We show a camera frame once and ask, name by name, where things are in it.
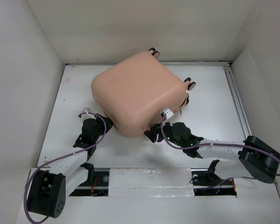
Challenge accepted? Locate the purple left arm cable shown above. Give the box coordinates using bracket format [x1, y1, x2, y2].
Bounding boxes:
[24, 112, 108, 224]

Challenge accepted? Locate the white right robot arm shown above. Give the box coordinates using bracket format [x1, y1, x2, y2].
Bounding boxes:
[144, 122, 280, 184]

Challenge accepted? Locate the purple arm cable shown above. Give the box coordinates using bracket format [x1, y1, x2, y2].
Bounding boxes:
[24, 112, 108, 224]
[160, 116, 280, 189]

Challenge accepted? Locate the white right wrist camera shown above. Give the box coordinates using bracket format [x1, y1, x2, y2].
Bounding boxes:
[161, 107, 174, 120]

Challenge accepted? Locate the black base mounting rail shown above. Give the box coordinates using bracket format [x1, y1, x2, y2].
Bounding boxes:
[71, 169, 237, 197]

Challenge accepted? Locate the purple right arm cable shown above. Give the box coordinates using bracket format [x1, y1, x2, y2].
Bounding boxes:
[160, 116, 280, 189]

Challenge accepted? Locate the pink hard-shell suitcase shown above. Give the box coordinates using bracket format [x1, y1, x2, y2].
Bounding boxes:
[91, 48, 196, 138]

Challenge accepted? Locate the white foam cover block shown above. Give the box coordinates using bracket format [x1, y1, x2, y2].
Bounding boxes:
[108, 168, 194, 198]

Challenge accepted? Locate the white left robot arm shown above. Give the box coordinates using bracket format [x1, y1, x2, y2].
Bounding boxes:
[23, 111, 113, 224]

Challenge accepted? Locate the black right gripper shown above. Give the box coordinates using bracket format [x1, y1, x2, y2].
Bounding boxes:
[143, 119, 185, 148]

